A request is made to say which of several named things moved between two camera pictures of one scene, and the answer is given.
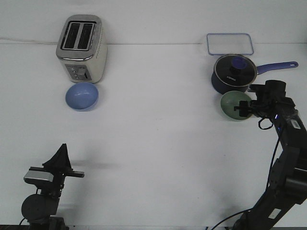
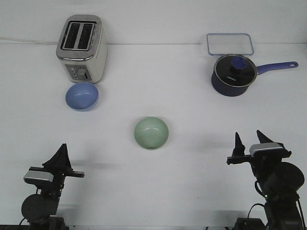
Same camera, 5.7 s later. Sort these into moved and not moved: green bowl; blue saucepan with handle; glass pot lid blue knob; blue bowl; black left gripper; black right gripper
Moved: green bowl; black right gripper
Not moved: black left gripper; blue saucepan with handle; blue bowl; glass pot lid blue knob
